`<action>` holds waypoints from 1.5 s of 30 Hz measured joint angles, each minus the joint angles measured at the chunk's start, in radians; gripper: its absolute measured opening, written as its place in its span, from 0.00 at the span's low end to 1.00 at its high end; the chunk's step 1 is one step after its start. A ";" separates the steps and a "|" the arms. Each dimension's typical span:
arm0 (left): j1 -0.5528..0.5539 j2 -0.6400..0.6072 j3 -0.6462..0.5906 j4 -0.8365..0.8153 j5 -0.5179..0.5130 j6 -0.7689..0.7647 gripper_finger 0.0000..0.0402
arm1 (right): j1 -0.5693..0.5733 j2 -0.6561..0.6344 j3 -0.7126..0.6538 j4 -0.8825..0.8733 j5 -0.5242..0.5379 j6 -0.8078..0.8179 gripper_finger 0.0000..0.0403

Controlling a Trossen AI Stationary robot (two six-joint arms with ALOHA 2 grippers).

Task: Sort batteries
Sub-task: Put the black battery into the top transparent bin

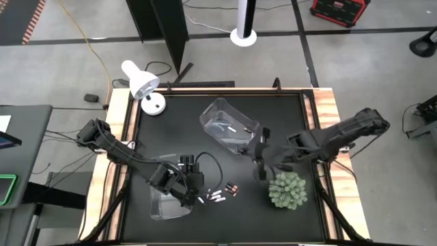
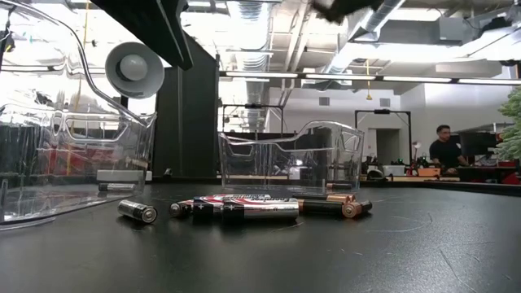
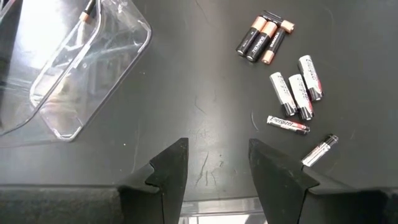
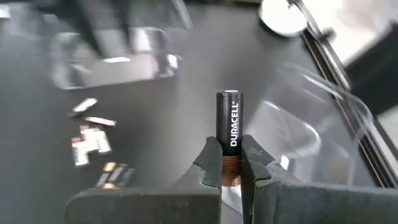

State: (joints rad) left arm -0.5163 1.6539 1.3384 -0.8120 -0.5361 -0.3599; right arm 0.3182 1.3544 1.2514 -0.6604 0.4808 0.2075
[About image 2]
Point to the clear plastic bin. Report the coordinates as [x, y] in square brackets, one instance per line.
[285, 171]
[61, 134]

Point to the orange box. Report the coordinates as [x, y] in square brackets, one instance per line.
[429, 172]

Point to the black copper battery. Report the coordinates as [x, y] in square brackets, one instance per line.
[321, 206]
[366, 206]
[340, 198]
[340, 186]

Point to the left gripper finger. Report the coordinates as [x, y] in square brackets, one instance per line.
[142, 16]
[179, 24]

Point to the black partition panel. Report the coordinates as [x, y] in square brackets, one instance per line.
[187, 122]

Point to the white box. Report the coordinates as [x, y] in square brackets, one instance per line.
[394, 170]

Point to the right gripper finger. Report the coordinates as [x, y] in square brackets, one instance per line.
[342, 8]

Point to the black background rig frame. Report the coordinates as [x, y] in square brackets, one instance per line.
[382, 111]

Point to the person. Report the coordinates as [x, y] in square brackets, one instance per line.
[445, 152]

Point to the black monitor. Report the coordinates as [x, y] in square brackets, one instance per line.
[478, 144]

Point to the silver ventilation duct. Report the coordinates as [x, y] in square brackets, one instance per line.
[346, 53]
[254, 61]

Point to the ceiling light strip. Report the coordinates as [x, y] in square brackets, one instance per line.
[340, 77]
[488, 81]
[417, 79]
[260, 75]

